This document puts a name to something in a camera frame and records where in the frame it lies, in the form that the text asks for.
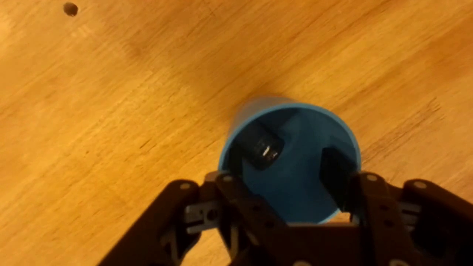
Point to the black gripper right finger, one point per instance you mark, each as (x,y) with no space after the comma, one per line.
(393,222)

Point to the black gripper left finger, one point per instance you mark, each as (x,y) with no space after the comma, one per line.
(222,222)

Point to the light blue cup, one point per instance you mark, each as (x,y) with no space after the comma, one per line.
(296,187)

